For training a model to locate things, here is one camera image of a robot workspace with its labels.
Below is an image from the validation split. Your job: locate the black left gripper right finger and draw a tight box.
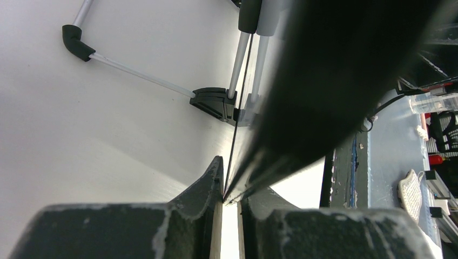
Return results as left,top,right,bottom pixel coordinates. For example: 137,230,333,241
238,188,434,258

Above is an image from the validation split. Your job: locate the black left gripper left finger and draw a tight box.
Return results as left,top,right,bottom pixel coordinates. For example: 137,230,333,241
10,156,224,258

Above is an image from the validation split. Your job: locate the white whiteboard black frame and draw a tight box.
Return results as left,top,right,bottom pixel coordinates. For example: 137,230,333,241
62,0,444,205

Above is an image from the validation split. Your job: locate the white mesh shoe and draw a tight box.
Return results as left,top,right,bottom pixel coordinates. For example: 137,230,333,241
396,169,422,223

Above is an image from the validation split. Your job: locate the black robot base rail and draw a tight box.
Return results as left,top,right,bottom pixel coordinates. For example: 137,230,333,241
319,132,369,209

